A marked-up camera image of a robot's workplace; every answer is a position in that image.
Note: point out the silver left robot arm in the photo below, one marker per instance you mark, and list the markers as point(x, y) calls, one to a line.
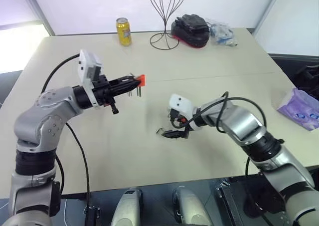
point(32, 121)

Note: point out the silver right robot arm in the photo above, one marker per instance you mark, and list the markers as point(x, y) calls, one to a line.
point(245, 123)

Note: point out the orange hex key holder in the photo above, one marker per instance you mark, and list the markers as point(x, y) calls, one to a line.
point(142, 79)

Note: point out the black metal bracket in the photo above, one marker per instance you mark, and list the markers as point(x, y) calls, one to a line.
point(91, 216)

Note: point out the thick hex key in holder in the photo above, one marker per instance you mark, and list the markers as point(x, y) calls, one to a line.
point(140, 90)

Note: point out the thin hex key in holder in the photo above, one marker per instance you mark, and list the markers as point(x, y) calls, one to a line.
point(129, 93)

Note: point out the yellow drink can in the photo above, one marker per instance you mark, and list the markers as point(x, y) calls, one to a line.
point(123, 32)

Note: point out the black equipment beside table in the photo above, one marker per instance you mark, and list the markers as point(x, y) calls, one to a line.
point(309, 80)

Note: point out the silver rounded shape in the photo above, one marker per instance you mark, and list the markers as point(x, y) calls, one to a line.
point(127, 208)
point(192, 207)

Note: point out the black box under table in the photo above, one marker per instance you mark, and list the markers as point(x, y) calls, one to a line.
point(239, 201)

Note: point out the black case with red trim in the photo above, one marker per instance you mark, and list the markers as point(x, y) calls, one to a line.
point(193, 37)

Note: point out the medium hex key in holder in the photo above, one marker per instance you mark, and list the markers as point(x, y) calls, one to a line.
point(137, 91)

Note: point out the purple tissue pack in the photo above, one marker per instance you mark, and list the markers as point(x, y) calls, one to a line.
point(300, 108)

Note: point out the black gloves pile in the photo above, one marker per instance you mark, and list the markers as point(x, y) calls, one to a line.
point(192, 22)

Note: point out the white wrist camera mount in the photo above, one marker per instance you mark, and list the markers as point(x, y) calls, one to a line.
point(85, 66)
point(180, 102)

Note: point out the clear plastic bag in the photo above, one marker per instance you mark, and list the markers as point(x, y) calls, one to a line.
point(223, 34)

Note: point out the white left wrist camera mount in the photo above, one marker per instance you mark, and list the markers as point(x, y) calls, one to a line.
point(85, 66)

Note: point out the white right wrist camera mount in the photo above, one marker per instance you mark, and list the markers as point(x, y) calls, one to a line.
point(180, 102)

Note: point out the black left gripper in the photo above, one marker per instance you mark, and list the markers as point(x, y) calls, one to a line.
point(102, 90)

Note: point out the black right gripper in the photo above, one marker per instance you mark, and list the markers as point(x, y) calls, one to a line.
point(180, 122)

